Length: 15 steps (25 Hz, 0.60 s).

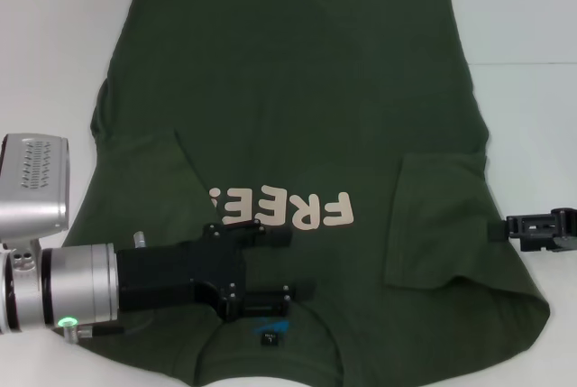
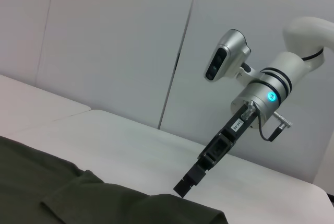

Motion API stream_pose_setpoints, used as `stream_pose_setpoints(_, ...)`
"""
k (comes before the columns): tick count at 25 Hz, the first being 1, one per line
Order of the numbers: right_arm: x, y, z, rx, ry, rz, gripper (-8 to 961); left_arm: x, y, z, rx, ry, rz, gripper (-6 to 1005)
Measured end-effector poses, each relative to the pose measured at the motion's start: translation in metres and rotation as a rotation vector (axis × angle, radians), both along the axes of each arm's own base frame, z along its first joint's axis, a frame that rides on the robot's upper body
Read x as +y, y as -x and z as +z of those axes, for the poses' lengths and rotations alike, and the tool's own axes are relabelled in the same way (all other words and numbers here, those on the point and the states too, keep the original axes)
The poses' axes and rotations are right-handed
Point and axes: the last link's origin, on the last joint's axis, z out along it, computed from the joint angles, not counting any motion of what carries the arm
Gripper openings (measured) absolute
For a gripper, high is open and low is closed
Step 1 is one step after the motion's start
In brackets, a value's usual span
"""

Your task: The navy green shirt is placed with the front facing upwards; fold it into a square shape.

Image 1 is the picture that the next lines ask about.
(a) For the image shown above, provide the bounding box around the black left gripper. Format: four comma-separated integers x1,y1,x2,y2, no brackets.
114,218,317,323

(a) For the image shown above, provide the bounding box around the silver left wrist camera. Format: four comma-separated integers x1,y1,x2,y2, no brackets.
0,133,70,273

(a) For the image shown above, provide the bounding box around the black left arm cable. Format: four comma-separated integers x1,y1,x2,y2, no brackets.
76,318,152,339

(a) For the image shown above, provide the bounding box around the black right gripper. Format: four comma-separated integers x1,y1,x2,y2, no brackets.
489,207,577,253

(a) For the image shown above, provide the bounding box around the dark green printed t-shirt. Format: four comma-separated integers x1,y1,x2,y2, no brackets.
62,0,554,387

